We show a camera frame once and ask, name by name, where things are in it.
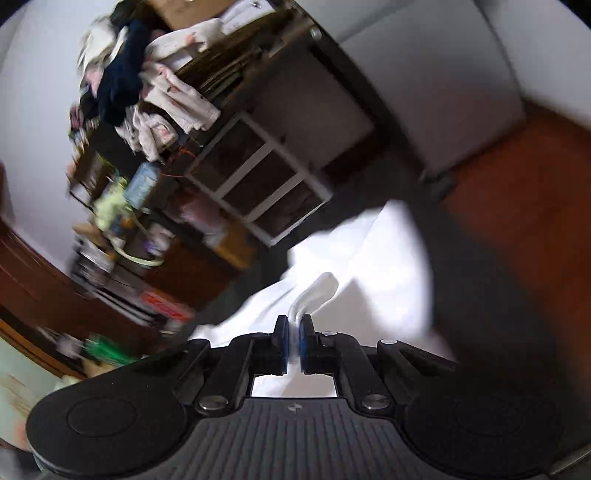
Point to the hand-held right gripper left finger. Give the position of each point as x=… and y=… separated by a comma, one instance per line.
x=285, y=344

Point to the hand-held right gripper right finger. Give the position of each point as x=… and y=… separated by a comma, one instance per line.
x=304, y=344

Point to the white garment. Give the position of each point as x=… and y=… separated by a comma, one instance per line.
x=378, y=277

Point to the pile of pale clothes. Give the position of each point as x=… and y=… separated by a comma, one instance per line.
x=175, y=97

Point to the yellow box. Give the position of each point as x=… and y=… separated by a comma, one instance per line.
x=238, y=247

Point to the brown wooden cabinet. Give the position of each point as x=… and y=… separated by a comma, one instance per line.
x=194, y=272

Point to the red flat box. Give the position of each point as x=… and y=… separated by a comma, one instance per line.
x=168, y=307

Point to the white framed cube shelf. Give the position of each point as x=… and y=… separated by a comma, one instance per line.
x=258, y=184

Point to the green package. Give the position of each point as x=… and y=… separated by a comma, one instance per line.
x=113, y=350

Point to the pale blue carton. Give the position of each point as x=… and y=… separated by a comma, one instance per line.
x=142, y=184

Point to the pale green bag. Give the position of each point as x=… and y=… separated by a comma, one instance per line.
x=113, y=205

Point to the wooden framed pale panel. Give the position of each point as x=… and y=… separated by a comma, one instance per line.
x=23, y=369

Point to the cluttered black shelf unit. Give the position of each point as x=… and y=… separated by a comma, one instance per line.
x=101, y=143

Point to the grey refrigerator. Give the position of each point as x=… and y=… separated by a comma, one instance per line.
x=438, y=92

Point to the stack of flattened cardboard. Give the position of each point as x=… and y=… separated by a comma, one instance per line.
x=231, y=60

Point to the black metal rack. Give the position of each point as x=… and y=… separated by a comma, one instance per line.
x=323, y=46

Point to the navy blue cloth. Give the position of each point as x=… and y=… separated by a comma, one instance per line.
x=120, y=78

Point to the brown cardboard box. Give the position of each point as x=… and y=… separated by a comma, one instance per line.
x=184, y=11

